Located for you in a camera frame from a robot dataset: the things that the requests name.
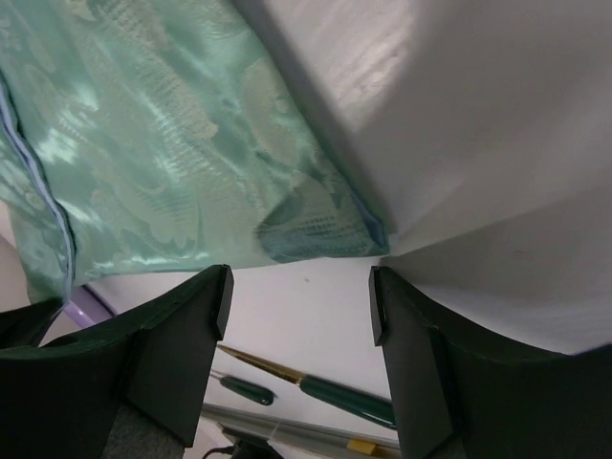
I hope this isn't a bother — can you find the lilac plastic plate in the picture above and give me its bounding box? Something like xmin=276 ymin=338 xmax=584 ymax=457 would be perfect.
xmin=64 ymin=285 xmax=118 ymax=329

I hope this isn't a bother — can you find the teal patterned cloth napkin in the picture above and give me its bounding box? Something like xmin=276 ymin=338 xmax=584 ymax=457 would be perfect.
xmin=1 ymin=1 xmax=389 ymax=301

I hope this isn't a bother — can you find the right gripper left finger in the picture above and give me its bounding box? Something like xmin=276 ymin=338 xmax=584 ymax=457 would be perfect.
xmin=1 ymin=265 xmax=233 ymax=458

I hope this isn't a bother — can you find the gold fork green handle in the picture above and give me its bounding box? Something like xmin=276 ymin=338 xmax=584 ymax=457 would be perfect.
xmin=210 ymin=370 xmax=275 ymax=406

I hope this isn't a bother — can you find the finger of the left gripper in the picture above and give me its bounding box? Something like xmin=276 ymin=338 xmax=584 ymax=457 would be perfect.
xmin=0 ymin=298 xmax=63 ymax=348

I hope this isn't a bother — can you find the gold knife green handle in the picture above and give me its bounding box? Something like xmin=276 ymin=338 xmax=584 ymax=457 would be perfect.
xmin=217 ymin=344 xmax=397 ymax=430

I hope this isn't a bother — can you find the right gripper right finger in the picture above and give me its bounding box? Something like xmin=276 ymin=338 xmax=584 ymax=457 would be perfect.
xmin=369 ymin=267 xmax=611 ymax=458

